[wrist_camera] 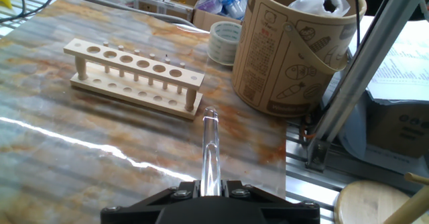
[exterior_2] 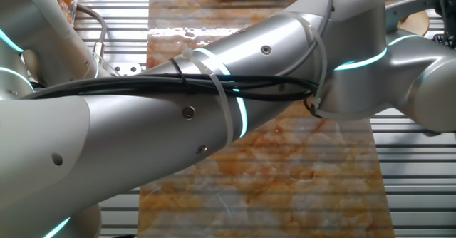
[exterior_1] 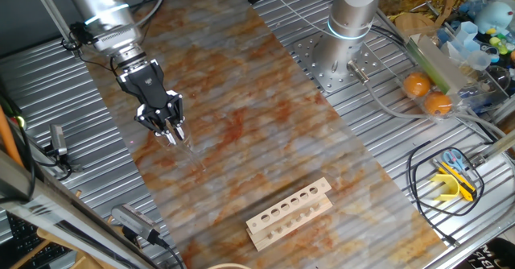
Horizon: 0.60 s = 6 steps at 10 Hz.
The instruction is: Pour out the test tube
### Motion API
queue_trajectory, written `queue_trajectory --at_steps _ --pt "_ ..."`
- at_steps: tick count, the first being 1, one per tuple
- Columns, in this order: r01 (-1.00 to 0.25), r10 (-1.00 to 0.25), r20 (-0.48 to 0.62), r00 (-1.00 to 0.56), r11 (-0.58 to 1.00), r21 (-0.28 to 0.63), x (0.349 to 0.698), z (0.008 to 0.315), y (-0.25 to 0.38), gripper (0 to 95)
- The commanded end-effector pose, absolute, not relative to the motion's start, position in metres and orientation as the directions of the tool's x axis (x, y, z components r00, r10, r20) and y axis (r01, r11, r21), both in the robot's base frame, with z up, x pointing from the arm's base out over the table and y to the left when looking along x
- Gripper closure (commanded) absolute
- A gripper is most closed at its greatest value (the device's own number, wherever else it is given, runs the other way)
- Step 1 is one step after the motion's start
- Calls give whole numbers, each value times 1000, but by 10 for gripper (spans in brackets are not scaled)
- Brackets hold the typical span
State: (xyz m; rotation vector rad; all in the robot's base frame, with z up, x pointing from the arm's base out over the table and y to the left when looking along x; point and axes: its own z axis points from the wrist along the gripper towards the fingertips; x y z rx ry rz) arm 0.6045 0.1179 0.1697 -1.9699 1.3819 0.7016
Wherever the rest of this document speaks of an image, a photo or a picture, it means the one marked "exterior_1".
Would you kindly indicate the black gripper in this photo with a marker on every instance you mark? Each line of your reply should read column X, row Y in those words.
column 147, row 85

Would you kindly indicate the clear glass test tube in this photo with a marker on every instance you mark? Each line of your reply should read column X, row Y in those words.
column 189, row 154

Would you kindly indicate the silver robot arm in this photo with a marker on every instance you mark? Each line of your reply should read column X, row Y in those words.
column 104, row 11

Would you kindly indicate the wooden test tube rack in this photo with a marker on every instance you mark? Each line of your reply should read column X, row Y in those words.
column 324, row 185

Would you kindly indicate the orange marble pattern mat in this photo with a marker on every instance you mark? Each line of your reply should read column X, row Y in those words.
column 261, row 140

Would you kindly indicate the slanted metal pole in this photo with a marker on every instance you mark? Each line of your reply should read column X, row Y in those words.
column 50, row 9

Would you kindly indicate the orange stick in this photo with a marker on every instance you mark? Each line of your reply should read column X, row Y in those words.
column 8, row 140

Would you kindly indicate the printed beige paper bucket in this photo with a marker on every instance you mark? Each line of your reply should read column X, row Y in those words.
column 229, row 265

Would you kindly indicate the black keyboard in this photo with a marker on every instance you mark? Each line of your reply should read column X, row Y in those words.
column 24, row 241

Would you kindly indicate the orange ball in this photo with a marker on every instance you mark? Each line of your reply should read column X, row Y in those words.
column 417, row 84
column 437, row 103

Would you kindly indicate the clear plastic egg tray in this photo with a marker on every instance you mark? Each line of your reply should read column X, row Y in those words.
column 420, row 102

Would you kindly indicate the round wooden disc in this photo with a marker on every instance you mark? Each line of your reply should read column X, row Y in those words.
column 414, row 23

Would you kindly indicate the long clear box green stick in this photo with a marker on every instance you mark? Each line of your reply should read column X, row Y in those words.
column 442, row 63

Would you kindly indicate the yellow curved plastic holder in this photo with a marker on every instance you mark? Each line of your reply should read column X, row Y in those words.
column 456, row 186

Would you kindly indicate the yellow utility knife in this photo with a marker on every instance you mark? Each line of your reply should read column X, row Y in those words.
column 462, row 186

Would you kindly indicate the blue hexagonal box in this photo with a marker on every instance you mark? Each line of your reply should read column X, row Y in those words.
column 467, row 31

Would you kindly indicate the clear plastic measuring cup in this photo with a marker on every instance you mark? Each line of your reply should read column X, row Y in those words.
column 479, row 59

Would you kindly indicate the clear glass dome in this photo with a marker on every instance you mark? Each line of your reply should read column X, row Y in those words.
column 499, row 77

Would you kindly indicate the green yellow small toy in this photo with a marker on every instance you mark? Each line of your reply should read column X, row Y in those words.
column 499, row 45

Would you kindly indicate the light blue plush toy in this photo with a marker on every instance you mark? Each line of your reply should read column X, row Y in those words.
column 495, row 17

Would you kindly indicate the black board white letters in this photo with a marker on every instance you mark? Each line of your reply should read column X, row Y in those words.
column 491, row 257

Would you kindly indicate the slim grey camera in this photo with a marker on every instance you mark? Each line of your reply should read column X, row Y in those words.
column 58, row 138

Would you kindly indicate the ribbed grey depth camera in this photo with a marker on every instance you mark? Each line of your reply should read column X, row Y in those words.
column 133, row 220

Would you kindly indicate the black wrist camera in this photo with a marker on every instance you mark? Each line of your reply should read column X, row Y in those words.
column 82, row 33

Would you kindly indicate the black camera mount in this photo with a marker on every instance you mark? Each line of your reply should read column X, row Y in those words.
column 54, row 151

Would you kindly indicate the grey metal frame bar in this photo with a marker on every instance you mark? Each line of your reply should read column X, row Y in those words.
column 60, row 220

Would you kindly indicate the aluminium rail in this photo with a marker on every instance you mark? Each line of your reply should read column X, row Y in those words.
column 499, row 146

